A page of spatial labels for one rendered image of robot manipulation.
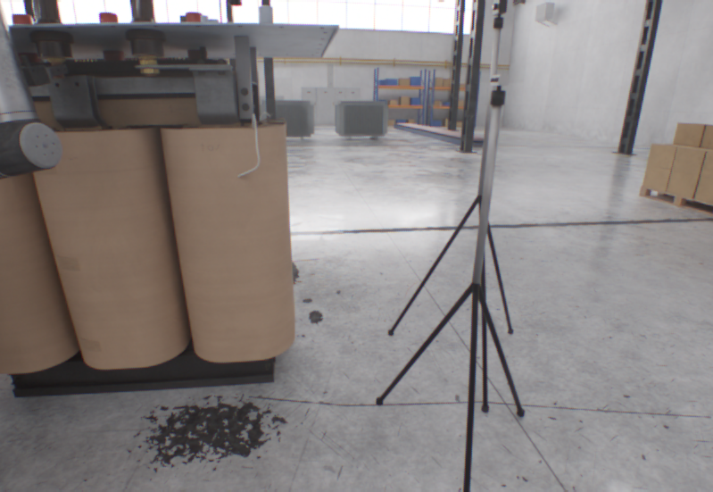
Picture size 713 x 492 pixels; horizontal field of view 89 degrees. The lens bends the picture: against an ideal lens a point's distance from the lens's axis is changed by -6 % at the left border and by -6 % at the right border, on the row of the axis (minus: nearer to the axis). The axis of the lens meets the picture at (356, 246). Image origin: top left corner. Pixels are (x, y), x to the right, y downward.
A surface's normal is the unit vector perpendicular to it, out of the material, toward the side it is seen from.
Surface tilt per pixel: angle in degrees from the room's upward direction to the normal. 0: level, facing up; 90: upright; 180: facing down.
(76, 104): 90
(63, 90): 90
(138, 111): 90
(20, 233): 90
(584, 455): 0
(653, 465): 0
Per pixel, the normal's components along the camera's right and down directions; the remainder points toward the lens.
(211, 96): 0.15, 0.34
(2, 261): 0.47, 0.31
